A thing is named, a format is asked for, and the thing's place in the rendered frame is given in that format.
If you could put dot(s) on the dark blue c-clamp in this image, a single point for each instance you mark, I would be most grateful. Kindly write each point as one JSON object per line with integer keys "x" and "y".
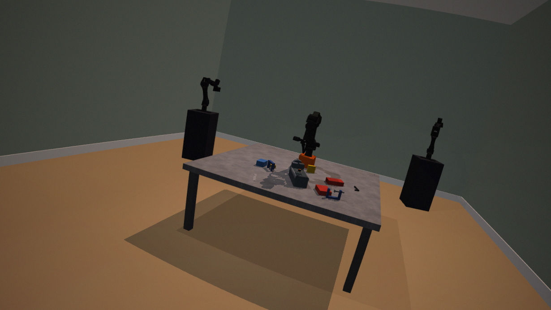
{"x": 272, "y": 166}
{"x": 335, "y": 198}

